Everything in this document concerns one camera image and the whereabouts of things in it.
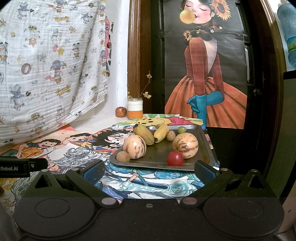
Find girl in orange dress poster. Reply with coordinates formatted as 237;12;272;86
164;1;248;129

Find brown wooden door frame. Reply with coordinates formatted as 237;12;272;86
127;0;152;113

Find blue bottle on shelf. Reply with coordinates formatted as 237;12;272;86
277;2;295;69

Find cartoon printed tablecloth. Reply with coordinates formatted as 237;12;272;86
0;113;220;216

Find dried yellow flower sprigs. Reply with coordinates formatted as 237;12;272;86
127;71;152;99

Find red apple by wall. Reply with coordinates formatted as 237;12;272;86
115;106;127;118

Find white orange jar vase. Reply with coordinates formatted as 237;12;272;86
127;97;143;120

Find green grape in tray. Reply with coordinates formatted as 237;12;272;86
178;126;187;133

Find yellow banana in tray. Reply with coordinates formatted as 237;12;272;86
154;123;169;143

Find small brown fruit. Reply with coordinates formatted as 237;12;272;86
116;151;130;163
166;130;176;142

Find striped pepino melon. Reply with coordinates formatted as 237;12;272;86
122;135;147;159
172;133;199;159

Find metal baking tray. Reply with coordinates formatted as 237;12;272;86
109;125;217;171

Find white cartoon printed cloth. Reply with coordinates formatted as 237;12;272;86
1;1;108;146

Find red tomato in tray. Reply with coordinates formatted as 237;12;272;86
166;151;184;166

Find small brown fruit in tray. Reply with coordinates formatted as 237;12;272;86
166;130;176;142

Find yellow banana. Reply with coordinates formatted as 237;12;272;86
154;123;169;143
133;123;154;146

